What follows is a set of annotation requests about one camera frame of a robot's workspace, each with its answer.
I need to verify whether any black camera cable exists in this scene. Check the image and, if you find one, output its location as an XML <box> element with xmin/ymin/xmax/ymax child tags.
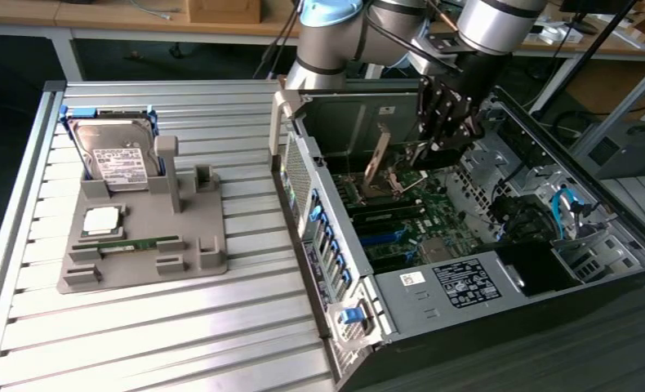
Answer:
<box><xmin>365</xmin><ymin>18</ymin><xmax>459</xmax><ymax>73</ymax></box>

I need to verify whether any green motherboard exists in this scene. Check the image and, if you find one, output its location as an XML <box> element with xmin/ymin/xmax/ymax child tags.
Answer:
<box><xmin>330</xmin><ymin>153</ymin><xmax>501</xmax><ymax>275</ymax></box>

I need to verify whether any CPU socket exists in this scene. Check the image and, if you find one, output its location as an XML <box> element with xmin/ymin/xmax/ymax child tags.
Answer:
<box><xmin>348</xmin><ymin>171</ymin><xmax>400</xmax><ymax>204</ymax></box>

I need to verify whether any hard disk with blue carrier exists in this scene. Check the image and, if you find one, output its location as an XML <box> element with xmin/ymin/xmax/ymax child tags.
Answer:
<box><xmin>59</xmin><ymin>105</ymin><xmax>164</xmax><ymax>193</ymax></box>

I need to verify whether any black graphics card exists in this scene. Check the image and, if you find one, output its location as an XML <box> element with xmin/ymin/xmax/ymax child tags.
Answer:
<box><xmin>364</xmin><ymin>122</ymin><xmax>464</xmax><ymax>194</ymax></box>

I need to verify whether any green RAM stick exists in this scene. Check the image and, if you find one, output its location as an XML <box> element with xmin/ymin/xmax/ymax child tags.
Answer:
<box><xmin>74</xmin><ymin>236</ymin><xmax>182</xmax><ymax>253</ymax></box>

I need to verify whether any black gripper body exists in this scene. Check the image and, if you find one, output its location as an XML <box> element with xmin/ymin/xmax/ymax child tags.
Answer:
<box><xmin>420</xmin><ymin>42</ymin><xmax>515</xmax><ymax>105</ymax></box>

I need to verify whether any blue expansion slot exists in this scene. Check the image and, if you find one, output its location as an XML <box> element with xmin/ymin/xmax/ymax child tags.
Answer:
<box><xmin>361</xmin><ymin>231</ymin><xmax>407</xmax><ymax>247</ymax></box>

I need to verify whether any aluminium frame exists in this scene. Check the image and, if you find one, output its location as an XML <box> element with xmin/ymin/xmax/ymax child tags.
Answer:
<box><xmin>606</xmin><ymin>68</ymin><xmax>645</xmax><ymax>136</ymax></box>

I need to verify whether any black plastic shroud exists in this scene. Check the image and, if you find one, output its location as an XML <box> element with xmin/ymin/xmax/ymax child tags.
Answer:
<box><xmin>495</xmin><ymin>240</ymin><xmax>584</xmax><ymax>298</ymax></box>

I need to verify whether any black hanging arm cable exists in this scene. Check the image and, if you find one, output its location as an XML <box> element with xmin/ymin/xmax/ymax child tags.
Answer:
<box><xmin>252</xmin><ymin>0</ymin><xmax>304</xmax><ymax>79</ymax></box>

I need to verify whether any grey desktop tower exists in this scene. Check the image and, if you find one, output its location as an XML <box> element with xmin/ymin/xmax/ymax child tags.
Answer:
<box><xmin>571</xmin><ymin>118</ymin><xmax>645</xmax><ymax>180</ymax></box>

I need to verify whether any cardboard box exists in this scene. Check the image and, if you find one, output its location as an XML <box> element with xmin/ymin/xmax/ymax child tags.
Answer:
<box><xmin>186</xmin><ymin>0</ymin><xmax>264</xmax><ymax>25</ymax></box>

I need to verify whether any grey power supply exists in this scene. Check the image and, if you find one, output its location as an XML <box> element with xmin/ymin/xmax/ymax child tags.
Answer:
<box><xmin>375</xmin><ymin>251</ymin><xmax>515</xmax><ymax>336</ymax></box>

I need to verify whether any silver socket cover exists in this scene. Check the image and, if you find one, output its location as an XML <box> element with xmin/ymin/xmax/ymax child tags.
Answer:
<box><xmin>388</xmin><ymin>168</ymin><xmax>431</xmax><ymax>193</ymax></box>

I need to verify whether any black RAM stick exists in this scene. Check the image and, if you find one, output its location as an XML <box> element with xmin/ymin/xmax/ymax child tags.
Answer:
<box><xmin>353</xmin><ymin>205</ymin><xmax>429</xmax><ymax>226</ymax></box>

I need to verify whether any silver chipset heatsink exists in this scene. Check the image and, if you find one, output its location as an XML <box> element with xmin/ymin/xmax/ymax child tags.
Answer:
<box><xmin>419</xmin><ymin>238</ymin><xmax>451</xmax><ymax>263</ymax></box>

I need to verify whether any silver CPU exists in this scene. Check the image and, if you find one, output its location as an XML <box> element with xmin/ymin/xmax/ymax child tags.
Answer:
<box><xmin>81</xmin><ymin>206</ymin><xmax>125</xmax><ymax>238</ymax></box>

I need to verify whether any black stand pole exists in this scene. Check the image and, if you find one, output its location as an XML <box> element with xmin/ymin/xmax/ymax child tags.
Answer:
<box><xmin>528</xmin><ymin>0</ymin><xmax>644</xmax><ymax>114</ymax></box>

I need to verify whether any grey parts rack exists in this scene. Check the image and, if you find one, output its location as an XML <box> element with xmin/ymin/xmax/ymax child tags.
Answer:
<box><xmin>57</xmin><ymin>134</ymin><xmax>232</xmax><ymax>295</ymax></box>

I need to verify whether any wooden desk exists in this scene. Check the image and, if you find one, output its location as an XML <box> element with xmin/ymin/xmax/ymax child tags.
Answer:
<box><xmin>0</xmin><ymin>0</ymin><xmax>645</xmax><ymax>65</ymax></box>

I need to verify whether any metal disk bay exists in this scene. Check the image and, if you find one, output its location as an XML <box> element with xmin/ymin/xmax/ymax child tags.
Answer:
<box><xmin>459</xmin><ymin>122</ymin><xmax>527</xmax><ymax>197</ymax></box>

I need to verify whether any blue wire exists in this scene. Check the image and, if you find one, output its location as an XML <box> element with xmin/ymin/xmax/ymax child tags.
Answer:
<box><xmin>549</xmin><ymin>185</ymin><xmax>589</xmax><ymax>243</ymax></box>

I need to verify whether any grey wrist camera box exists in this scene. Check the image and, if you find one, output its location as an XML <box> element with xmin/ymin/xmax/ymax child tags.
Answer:
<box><xmin>419</xmin><ymin>33</ymin><xmax>461</xmax><ymax>55</ymax></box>

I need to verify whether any black open PC case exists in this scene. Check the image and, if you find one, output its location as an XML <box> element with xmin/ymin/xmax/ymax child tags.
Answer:
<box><xmin>268</xmin><ymin>79</ymin><xmax>645</xmax><ymax>392</ymax></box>

